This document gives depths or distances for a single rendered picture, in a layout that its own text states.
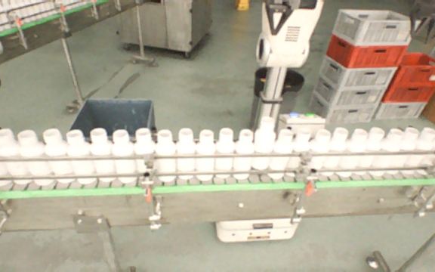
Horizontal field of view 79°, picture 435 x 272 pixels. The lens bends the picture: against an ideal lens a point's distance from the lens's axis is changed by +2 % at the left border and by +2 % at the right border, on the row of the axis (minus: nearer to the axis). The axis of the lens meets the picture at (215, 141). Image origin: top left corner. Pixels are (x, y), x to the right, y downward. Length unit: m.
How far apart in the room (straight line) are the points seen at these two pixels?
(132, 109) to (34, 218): 0.66
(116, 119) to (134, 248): 0.86
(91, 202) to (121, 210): 0.09
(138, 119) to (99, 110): 0.19
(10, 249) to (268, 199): 1.68
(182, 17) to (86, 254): 3.42
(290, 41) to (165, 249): 1.41
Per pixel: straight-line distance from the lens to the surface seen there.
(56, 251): 2.02
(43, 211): 0.97
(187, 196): 0.84
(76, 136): 0.81
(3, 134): 0.89
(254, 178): 0.86
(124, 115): 1.41
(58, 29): 2.74
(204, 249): 1.84
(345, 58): 3.00
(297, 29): 1.29
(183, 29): 4.38
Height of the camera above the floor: 1.60
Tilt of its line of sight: 38 degrees down
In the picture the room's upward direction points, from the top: 5 degrees clockwise
